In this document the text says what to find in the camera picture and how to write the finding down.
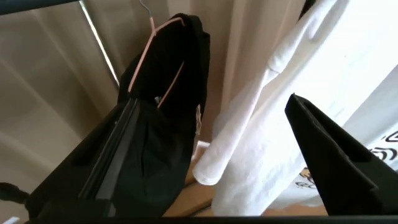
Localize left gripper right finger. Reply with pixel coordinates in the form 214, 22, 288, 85
284, 93, 398, 217

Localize white printed garment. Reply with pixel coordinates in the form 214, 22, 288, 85
192, 0, 398, 217

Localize black knitted garment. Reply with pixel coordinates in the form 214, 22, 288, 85
108, 12, 211, 218

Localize beige curtain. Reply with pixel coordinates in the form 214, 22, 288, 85
0, 0, 307, 218

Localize pink clothes hanger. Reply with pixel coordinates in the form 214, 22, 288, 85
127, 0, 186, 109

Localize black clothes rack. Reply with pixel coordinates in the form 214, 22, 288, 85
0, 0, 315, 205

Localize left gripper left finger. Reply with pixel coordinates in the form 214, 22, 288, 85
25, 98, 141, 219

